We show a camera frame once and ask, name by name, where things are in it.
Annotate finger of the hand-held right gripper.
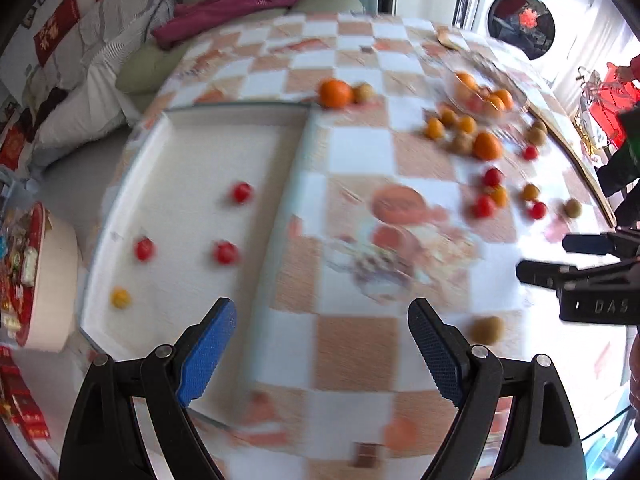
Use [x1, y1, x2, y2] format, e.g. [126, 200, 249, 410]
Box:
[562, 226, 640, 260]
[516, 259, 577, 290]

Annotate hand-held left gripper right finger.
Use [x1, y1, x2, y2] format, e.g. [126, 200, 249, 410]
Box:
[407, 297, 588, 480]

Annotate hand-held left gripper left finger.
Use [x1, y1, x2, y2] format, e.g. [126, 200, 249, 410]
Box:
[59, 297, 238, 480]

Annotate white rectangular tray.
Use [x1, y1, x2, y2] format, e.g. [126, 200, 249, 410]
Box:
[77, 102, 321, 431]

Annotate red bag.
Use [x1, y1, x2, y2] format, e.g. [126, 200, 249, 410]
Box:
[582, 62, 640, 147]

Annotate round cream snack box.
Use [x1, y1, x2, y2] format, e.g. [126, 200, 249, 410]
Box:
[0, 201, 79, 354]

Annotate clear glass bowl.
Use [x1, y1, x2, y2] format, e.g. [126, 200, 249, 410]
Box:
[445, 62, 531, 122]

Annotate red packets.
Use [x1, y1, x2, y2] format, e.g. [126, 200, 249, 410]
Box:
[0, 347, 52, 441]

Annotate checkered tablecloth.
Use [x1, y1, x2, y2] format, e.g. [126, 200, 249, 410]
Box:
[90, 10, 618, 461]

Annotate tan flat object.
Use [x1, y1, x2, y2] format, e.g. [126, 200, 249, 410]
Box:
[438, 29, 470, 52]

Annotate grey striped blanket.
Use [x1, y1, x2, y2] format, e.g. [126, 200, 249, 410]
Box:
[35, 0, 183, 153]

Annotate purple cloth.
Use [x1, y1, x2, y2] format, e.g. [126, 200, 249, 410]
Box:
[151, 0, 308, 51]

